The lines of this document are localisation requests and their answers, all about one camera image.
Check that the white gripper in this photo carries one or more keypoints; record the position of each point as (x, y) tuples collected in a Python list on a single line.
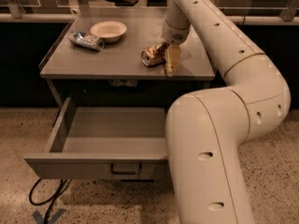
[(175, 34)]

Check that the crushed orange soda can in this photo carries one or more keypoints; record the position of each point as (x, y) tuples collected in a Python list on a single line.
[(154, 55)]

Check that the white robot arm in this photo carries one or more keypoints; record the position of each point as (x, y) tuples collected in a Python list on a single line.
[(205, 128)]

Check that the crushed silver blue can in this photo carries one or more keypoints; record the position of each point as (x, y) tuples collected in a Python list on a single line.
[(86, 40)]

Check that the open grey top drawer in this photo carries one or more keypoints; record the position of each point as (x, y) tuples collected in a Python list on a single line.
[(86, 140)]

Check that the black office chair seat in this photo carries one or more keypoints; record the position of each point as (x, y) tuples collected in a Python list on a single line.
[(124, 3)]

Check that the grey metal cabinet table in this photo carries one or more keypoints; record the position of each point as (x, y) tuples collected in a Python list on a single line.
[(122, 59)]

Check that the black drawer handle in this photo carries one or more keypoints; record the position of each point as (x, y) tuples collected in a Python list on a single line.
[(125, 169)]

